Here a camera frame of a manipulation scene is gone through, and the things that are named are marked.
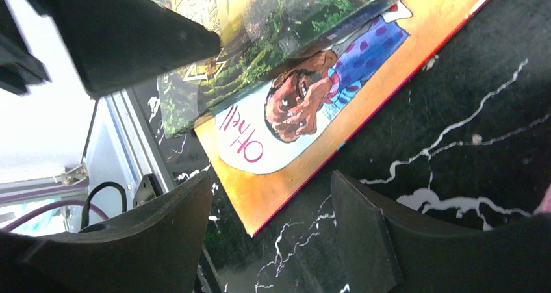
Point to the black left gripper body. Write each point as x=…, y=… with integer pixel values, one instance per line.
x=19, y=68

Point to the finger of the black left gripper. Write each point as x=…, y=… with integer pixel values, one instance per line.
x=115, y=44

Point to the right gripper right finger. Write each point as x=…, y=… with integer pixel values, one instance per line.
x=388, y=247

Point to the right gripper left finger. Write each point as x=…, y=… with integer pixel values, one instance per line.
x=154, y=247

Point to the green gold book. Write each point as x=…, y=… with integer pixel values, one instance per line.
x=259, y=39

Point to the orange picture book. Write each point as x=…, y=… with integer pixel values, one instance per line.
x=267, y=145

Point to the aluminium frame rail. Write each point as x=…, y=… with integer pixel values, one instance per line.
x=68, y=158

